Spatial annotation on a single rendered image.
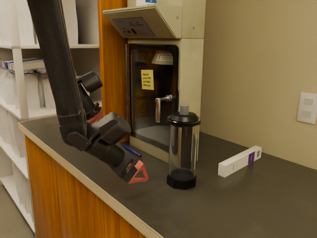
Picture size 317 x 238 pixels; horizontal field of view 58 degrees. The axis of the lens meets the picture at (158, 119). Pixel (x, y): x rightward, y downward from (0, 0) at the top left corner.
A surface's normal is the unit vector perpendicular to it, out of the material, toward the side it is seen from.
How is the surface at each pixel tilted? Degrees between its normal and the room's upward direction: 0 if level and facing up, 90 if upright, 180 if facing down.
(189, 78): 90
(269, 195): 0
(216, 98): 90
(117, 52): 90
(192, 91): 90
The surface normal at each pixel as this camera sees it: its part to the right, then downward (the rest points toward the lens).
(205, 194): 0.01, -0.96
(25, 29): 0.21, 0.33
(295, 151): -0.77, 0.17
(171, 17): 0.64, 0.22
